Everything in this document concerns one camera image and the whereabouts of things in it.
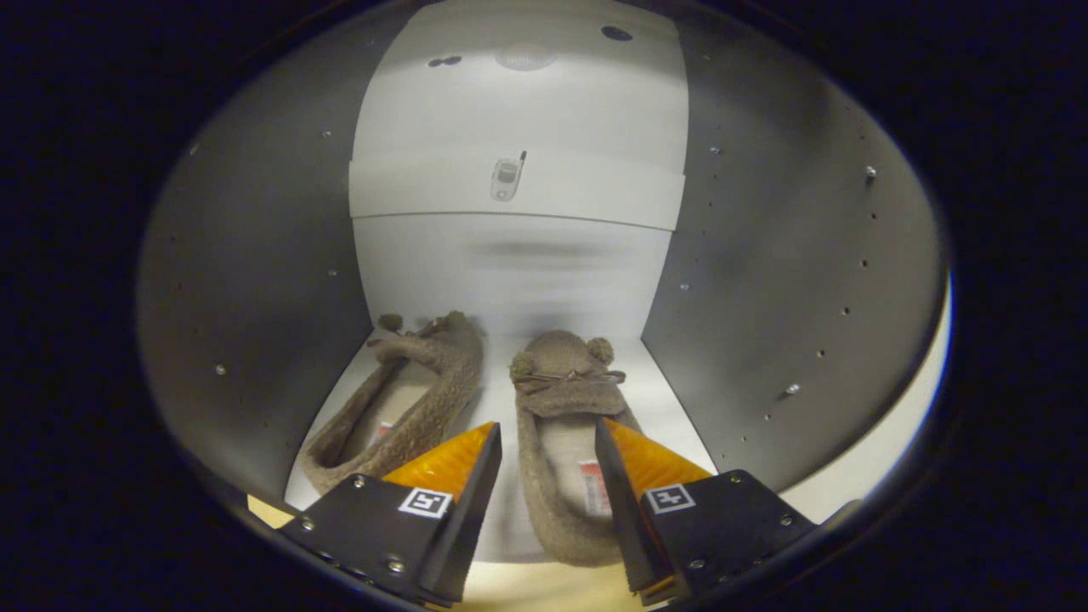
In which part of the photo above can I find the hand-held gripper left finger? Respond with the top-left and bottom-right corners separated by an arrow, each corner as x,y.
279,422 -> 504,609

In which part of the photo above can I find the grey shoe cabinet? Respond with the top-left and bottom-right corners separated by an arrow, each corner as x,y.
136,0 -> 949,566

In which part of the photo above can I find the brown fuzzy slipper shoe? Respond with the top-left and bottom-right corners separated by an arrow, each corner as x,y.
508,330 -> 647,568
297,310 -> 485,496

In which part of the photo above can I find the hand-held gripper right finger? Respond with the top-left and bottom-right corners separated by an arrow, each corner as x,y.
593,416 -> 819,606

